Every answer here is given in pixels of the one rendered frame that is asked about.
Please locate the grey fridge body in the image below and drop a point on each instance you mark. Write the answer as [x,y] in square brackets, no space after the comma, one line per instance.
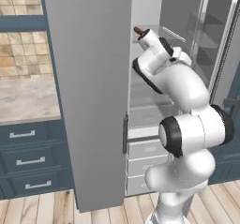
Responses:
[146,2]

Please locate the glass fridge shelf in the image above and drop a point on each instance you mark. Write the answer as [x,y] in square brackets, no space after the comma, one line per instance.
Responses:
[146,93]
[165,31]

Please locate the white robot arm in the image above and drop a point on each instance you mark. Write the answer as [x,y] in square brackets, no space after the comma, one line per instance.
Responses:
[187,87]

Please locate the white-framed fridge door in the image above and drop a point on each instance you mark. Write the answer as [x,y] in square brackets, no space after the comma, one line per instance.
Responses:
[218,21]

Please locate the white fridge drawer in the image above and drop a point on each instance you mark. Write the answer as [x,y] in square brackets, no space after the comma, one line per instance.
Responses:
[140,167]
[136,184]
[145,148]

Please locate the brown sausage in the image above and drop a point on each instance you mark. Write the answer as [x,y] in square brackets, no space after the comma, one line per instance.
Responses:
[137,30]

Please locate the blue drawer front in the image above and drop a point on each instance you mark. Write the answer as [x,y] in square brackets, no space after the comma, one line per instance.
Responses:
[15,185]
[9,160]
[43,133]

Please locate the blue wall shelf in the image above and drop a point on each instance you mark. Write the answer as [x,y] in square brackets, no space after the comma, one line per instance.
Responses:
[22,23]

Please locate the grey fridge door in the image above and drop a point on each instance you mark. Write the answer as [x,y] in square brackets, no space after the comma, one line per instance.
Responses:
[90,93]

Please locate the blue cupboard run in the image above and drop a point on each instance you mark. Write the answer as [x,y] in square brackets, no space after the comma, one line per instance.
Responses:
[229,162]

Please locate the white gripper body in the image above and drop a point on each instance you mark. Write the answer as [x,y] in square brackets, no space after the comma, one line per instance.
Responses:
[148,39]

